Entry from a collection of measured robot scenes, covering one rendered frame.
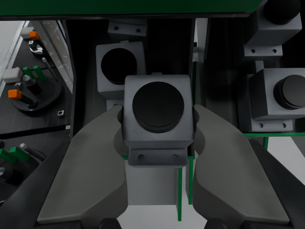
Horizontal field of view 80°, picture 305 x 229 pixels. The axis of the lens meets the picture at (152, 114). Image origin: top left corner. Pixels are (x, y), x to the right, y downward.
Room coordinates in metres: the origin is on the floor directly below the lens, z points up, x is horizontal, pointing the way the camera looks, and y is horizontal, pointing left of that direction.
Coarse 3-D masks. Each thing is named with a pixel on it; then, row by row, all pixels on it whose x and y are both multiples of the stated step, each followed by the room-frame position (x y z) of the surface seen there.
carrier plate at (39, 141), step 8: (24, 136) 0.23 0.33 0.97; (32, 136) 0.23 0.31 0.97; (40, 136) 0.23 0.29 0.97; (48, 136) 0.23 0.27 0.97; (56, 136) 0.23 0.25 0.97; (64, 136) 0.23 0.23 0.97; (0, 144) 0.21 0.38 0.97; (8, 144) 0.21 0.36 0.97; (16, 144) 0.21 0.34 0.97; (32, 144) 0.20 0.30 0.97; (40, 144) 0.20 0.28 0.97; (48, 144) 0.20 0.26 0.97; (56, 144) 0.20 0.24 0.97; (8, 152) 0.19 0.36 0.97; (48, 152) 0.18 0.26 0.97
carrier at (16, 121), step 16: (48, 64) 0.41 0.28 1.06; (16, 80) 0.43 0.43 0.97; (32, 80) 0.37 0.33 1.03; (48, 80) 0.41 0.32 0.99; (0, 96) 0.37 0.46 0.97; (32, 96) 0.35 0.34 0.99; (48, 96) 0.35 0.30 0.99; (64, 96) 0.36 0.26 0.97; (0, 112) 0.31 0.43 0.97; (16, 112) 0.31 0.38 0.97; (32, 112) 0.30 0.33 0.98; (48, 112) 0.30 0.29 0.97; (0, 128) 0.26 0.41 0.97; (16, 128) 0.25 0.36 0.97; (32, 128) 0.25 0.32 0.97; (48, 128) 0.25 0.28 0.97; (64, 128) 0.26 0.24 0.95
